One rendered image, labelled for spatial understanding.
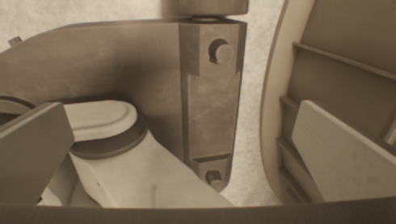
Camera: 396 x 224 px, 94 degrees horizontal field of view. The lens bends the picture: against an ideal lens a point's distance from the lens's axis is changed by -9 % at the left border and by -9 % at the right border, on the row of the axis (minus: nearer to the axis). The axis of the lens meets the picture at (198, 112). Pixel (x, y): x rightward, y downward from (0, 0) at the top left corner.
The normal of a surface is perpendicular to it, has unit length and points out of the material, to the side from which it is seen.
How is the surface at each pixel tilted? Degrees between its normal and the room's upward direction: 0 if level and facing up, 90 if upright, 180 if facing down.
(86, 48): 0
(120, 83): 0
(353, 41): 90
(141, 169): 90
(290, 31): 0
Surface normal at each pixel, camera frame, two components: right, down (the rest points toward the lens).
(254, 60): 0.22, 0.47
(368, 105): -0.97, 0.04
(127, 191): 0.00, -0.88
